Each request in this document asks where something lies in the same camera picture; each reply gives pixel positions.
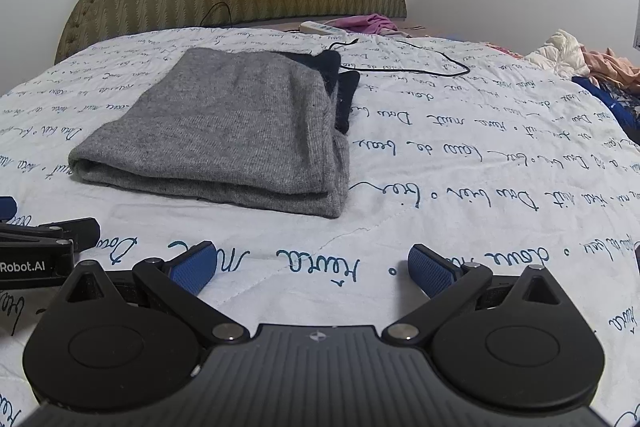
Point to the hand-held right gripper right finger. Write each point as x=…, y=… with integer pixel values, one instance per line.
x=430, y=269

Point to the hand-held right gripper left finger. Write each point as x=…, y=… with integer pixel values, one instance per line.
x=192, y=269

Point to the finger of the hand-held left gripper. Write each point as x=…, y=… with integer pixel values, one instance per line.
x=6, y=208
x=75, y=229

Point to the grey sweater with navy sleeves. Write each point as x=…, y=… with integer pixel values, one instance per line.
x=215, y=127

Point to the white bed sheet with script print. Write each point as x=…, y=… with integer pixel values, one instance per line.
x=450, y=157

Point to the blue cloth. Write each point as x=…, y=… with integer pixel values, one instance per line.
x=607, y=99

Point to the purple cloth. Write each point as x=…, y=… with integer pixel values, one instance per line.
x=367, y=23

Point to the white power strip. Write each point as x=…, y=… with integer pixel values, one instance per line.
x=322, y=27

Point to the pink crumpled cloth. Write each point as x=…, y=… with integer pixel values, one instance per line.
x=612, y=64

